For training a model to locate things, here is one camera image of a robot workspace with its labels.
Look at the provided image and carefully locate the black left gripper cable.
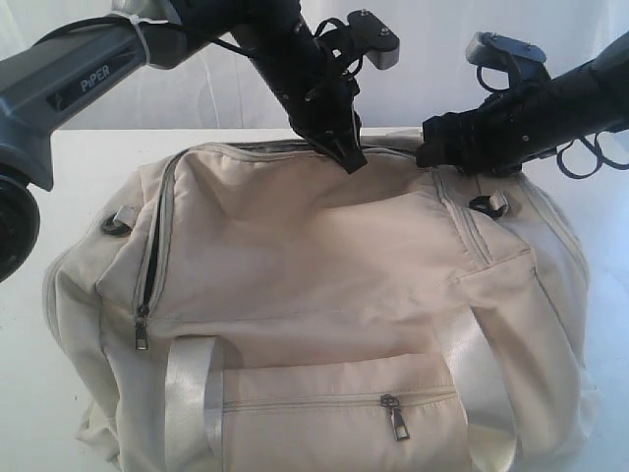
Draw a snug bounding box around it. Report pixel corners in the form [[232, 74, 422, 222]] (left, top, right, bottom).
[[210, 17, 374, 94]]

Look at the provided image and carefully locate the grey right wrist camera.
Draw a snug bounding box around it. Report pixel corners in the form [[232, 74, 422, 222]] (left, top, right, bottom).
[[465, 31, 546, 72]]

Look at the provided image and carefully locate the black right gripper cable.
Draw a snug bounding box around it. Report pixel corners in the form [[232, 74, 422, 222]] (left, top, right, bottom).
[[557, 132, 629, 181]]

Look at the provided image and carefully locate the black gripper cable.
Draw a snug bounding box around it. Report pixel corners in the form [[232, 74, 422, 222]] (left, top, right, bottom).
[[557, 132, 629, 181], [210, 17, 374, 94]]

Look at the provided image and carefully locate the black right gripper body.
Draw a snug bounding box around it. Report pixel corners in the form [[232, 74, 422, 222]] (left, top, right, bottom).
[[422, 35, 628, 175]]

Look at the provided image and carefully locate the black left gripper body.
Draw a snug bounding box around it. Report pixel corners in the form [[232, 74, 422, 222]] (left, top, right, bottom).
[[215, 1, 362, 148]]

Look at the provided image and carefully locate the beige duffel bag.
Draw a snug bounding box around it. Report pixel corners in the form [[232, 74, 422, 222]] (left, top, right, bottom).
[[44, 132, 597, 471]]

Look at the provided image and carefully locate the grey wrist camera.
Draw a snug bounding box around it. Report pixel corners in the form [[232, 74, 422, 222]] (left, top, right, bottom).
[[347, 10, 401, 70], [465, 31, 546, 72]]

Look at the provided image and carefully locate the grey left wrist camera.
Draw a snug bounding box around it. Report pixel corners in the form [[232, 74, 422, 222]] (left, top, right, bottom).
[[347, 10, 401, 70]]

